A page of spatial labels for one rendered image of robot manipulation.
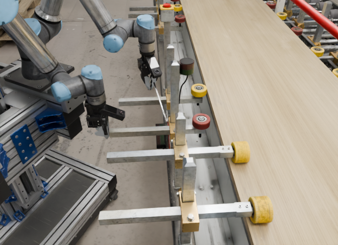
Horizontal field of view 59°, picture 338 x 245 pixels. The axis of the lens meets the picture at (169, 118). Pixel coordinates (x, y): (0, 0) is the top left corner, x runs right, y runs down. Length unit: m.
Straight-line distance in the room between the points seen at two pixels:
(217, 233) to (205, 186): 0.24
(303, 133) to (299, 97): 0.27
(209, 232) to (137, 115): 1.73
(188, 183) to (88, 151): 1.74
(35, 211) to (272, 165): 1.39
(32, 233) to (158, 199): 0.80
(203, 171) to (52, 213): 0.95
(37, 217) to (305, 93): 1.63
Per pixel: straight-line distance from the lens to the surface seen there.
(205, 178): 1.47
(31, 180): 1.83
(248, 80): 1.66
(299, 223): 1.07
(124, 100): 1.56
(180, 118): 1.03
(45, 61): 1.22
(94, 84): 1.19
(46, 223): 1.94
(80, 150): 2.57
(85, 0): 1.24
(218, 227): 1.33
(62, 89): 1.16
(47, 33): 1.48
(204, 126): 1.32
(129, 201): 2.16
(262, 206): 0.98
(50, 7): 1.47
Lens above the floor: 1.75
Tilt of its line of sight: 39 degrees down
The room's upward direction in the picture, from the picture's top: straight up
